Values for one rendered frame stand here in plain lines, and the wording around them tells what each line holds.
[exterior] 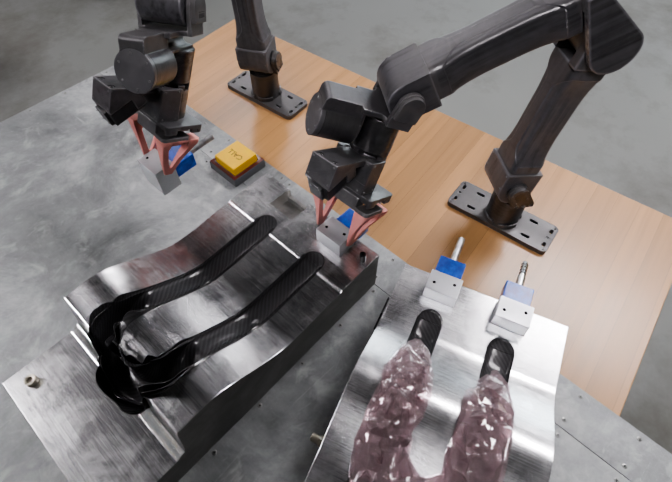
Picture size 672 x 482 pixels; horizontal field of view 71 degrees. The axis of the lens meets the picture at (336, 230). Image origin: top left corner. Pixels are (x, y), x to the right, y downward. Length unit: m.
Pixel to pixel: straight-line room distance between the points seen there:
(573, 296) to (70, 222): 0.92
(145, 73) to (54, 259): 0.44
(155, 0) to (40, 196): 0.52
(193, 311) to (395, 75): 0.42
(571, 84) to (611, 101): 2.06
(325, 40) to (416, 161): 1.92
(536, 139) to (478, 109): 1.71
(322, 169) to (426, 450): 0.37
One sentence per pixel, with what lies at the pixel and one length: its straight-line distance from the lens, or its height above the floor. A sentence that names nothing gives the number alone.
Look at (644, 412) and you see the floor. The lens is 1.83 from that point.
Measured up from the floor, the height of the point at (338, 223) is 0.92.
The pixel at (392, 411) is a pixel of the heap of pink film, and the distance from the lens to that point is 0.62.
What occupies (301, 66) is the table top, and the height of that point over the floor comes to 0.80.
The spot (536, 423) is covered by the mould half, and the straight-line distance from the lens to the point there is 0.70.
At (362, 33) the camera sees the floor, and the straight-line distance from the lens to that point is 2.92.
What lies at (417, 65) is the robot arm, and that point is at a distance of 0.62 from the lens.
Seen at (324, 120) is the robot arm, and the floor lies 1.11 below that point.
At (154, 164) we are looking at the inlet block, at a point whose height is 0.96.
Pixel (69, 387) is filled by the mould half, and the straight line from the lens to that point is 0.78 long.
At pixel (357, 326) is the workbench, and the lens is 0.78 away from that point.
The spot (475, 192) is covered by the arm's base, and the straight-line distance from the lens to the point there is 0.97.
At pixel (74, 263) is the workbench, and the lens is 0.96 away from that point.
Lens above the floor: 1.51
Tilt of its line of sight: 54 degrees down
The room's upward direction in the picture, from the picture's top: straight up
